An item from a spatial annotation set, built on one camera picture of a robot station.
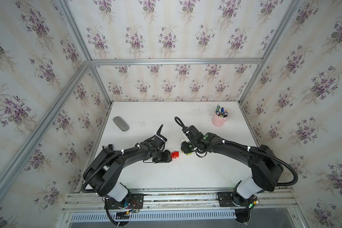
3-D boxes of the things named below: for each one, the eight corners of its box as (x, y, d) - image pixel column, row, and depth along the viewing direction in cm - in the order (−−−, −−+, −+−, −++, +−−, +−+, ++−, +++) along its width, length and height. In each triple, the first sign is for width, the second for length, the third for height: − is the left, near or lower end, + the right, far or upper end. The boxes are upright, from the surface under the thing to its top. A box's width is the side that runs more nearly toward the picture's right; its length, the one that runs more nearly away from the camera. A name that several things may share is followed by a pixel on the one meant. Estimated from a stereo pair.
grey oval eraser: (113, 121, 110) (112, 118, 107) (119, 117, 112) (117, 114, 110) (124, 132, 103) (123, 130, 100) (130, 128, 105) (128, 126, 103)
